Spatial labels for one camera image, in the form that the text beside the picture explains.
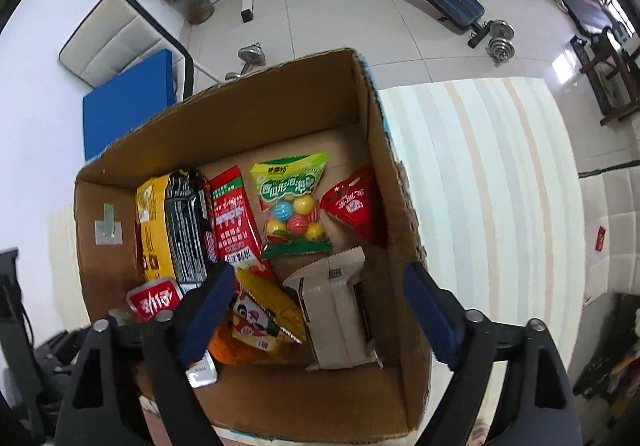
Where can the white snack packet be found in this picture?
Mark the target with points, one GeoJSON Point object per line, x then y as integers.
{"type": "Point", "coordinates": [335, 311]}

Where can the green gumball packet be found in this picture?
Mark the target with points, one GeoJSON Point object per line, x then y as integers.
{"type": "Point", "coordinates": [290, 221]}

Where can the red triangular snack packet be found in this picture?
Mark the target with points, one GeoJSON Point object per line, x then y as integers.
{"type": "Point", "coordinates": [350, 206]}

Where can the chrome dumbbell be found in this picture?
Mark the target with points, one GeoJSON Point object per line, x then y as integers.
{"type": "Point", "coordinates": [250, 57]}
{"type": "Point", "coordinates": [501, 40]}

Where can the black metal stand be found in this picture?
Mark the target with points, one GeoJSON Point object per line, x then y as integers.
{"type": "Point", "coordinates": [12, 301]}

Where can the small red packet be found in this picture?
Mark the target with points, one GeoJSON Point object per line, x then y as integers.
{"type": "Point", "coordinates": [600, 237]}

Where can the white padded chair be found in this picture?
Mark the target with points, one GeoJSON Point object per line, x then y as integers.
{"type": "Point", "coordinates": [612, 216]}
{"type": "Point", "coordinates": [115, 36]}

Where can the dark wooden chair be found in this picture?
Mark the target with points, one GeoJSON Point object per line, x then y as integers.
{"type": "Point", "coordinates": [612, 76]}

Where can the red and white sachet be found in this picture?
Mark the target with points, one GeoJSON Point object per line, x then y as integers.
{"type": "Point", "coordinates": [152, 298]}

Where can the yellow and black snack packet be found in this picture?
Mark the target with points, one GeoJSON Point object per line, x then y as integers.
{"type": "Point", "coordinates": [170, 226]}

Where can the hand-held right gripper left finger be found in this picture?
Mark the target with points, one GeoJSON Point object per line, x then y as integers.
{"type": "Point", "coordinates": [205, 321]}

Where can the yellow panda snack packet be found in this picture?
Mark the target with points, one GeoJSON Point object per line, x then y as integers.
{"type": "Point", "coordinates": [252, 323]}

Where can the long red snack packet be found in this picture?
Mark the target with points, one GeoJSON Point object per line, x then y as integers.
{"type": "Point", "coordinates": [230, 221]}

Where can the orange snack packet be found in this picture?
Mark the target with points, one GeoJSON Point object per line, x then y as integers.
{"type": "Point", "coordinates": [225, 351]}

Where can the blue foam pad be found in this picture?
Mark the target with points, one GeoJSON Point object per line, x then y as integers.
{"type": "Point", "coordinates": [125, 106]}

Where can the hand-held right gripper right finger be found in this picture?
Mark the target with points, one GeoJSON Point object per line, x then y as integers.
{"type": "Point", "coordinates": [430, 321]}

